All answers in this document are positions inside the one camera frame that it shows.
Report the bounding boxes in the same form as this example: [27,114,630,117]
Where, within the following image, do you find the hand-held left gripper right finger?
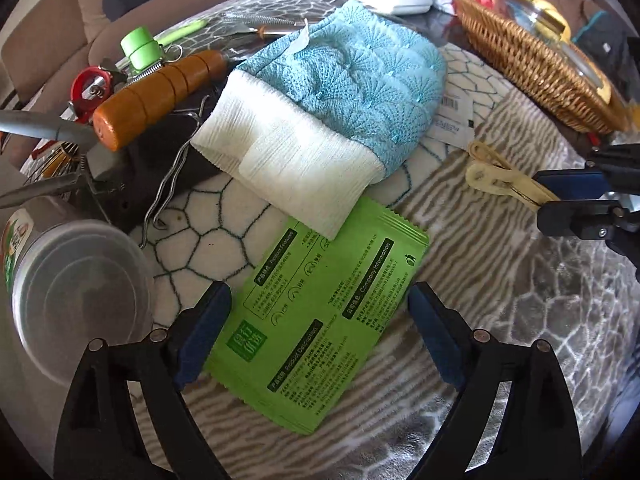
[407,281,583,480]

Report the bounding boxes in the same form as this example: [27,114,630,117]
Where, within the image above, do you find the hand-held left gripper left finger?
[52,280,233,480]

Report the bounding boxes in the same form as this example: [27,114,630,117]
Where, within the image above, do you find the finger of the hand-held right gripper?
[532,170,616,196]
[536,200,626,242]

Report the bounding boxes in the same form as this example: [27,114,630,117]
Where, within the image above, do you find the pale yellow clothes peg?
[465,141,556,207]

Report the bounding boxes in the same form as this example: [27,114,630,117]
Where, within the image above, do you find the large green packet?
[204,196,431,435]

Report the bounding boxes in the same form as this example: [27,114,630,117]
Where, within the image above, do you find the wicker basket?
[450,0,632,135]

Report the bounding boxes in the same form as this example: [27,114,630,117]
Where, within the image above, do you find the white barcode sachet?
[431,94,476,148]

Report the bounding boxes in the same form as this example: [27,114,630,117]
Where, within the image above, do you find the bananas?
[505,0,573,43]

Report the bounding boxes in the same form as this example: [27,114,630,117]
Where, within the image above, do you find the blue knitted mitt white cuff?
[190,0,447,241]

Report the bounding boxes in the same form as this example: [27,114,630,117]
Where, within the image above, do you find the grey metal blade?
[0,109,126,181]

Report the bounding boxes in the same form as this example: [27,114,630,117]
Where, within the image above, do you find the red metal tool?
[67,66,113,120]

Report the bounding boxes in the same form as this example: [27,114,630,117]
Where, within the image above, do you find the green plastic spool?
[120,26,162,72]

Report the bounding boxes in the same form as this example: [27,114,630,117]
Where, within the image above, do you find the green pen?
[152,18,210,47]

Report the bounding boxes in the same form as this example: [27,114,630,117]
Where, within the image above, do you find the brown sofa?
[0,0,316,161]

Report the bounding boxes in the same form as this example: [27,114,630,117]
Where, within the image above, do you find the wrinkled beige back cushion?
[72,0,166,41]

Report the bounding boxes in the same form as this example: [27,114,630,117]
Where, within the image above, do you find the bent metal wire hook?
[140,95,211,248]

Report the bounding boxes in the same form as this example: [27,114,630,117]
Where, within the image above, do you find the orange tool handle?
[92,50,227,152]

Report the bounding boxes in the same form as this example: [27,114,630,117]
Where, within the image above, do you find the twisted wire brush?
[220,12,296,36]

